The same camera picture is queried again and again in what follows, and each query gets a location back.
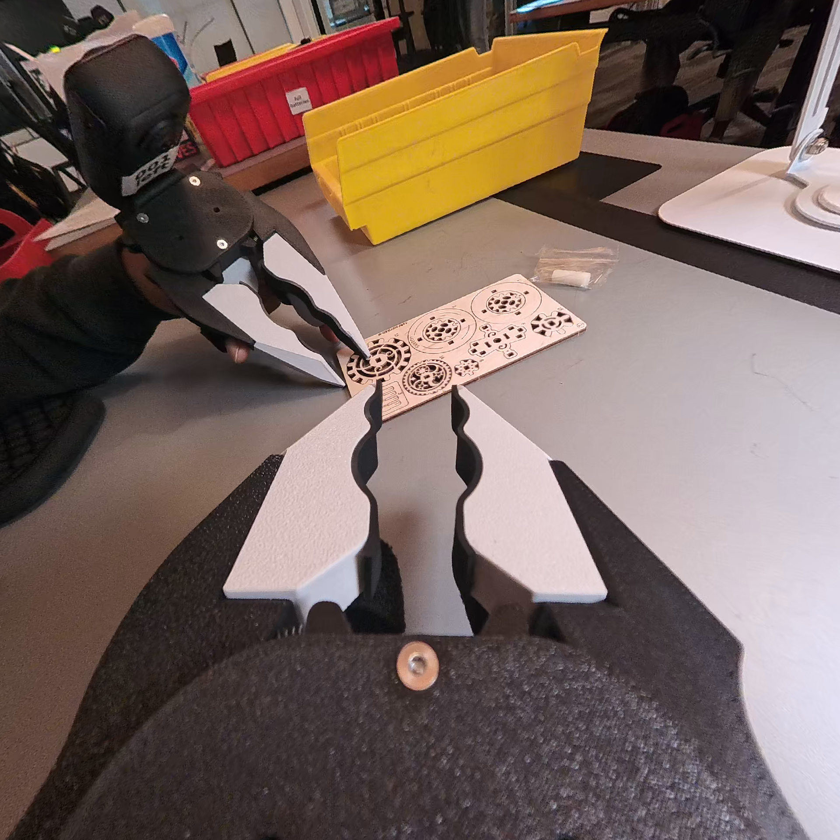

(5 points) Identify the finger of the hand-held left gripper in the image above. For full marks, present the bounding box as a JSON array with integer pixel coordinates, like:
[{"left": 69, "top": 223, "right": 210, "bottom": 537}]
[
  {"left": 261, "top": 233, "right": 363, "bottom": 358},
  {"left": 201, "top": 258, "right": 345, "bottom": 388}
]

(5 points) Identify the person's left forearm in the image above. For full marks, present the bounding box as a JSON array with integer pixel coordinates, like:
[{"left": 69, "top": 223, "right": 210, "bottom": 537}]
[{"left": 0, "top": 241, "right": 199, "bottom": 527}]

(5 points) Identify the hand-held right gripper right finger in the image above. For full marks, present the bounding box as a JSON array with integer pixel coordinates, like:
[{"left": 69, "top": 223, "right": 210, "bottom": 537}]
[{"left": 449, "top": 384, "right": 609, "bottom": 624}]

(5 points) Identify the white document stand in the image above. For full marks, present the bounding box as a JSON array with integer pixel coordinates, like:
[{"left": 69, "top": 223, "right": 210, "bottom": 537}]
[{"left": 658, "top": 0, "right": 840, "bottom": 274}]

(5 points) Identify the small clear plastic bag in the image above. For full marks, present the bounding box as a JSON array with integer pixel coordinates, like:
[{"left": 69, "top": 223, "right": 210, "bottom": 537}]
[{"left": 532, "top": 244, "right": 620, "bottom": 290}]

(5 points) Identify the red plastic bin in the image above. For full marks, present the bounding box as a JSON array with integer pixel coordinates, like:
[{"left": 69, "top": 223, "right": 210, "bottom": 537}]
[{"left": 189, "top": 16, "right": 403, "bottom": 169}]

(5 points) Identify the yellow plastic bin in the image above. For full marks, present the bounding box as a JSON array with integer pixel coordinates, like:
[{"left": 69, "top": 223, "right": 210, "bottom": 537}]
[{"left": 301, "top": 28, "right": 609, "bottom": 248}]

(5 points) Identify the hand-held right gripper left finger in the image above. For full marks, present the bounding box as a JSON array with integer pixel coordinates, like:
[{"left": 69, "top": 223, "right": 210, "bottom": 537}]
[{"left": 222, "top": 382, "right": 386, "bottom": 614}]

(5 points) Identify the person's left hand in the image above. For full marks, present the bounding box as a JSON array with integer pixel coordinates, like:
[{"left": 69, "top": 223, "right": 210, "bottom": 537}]
[{"left": 120, "top": 246, "right": 256, "bottom": 365}]

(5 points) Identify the wooden gear parts sheet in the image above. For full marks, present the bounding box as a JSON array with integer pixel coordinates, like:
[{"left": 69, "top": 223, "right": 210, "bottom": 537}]
[{"left": 337, "top": 273, "right": 587, "bottom": 421}]

